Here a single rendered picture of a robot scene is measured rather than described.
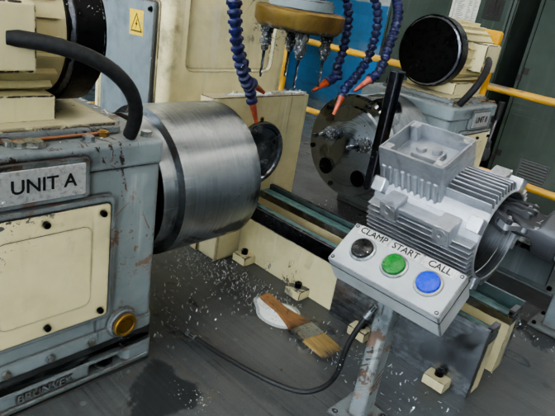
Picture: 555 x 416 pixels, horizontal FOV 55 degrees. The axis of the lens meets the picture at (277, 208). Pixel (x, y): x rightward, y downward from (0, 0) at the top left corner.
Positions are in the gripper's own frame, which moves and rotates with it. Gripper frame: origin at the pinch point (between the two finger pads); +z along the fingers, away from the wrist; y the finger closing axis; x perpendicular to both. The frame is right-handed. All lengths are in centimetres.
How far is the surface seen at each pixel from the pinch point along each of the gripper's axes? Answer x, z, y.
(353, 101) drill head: 0.9, 37.3, -21.3
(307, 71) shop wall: 128, 434, -502
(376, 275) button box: 5.3, -6.9, 29.5
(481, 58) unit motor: -14, 28, -59
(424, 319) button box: 6.8, -14.8, 29.1
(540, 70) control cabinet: 9, 87, -308
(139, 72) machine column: 4, 67, 18
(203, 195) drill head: 8.3, 22.5, 34.0
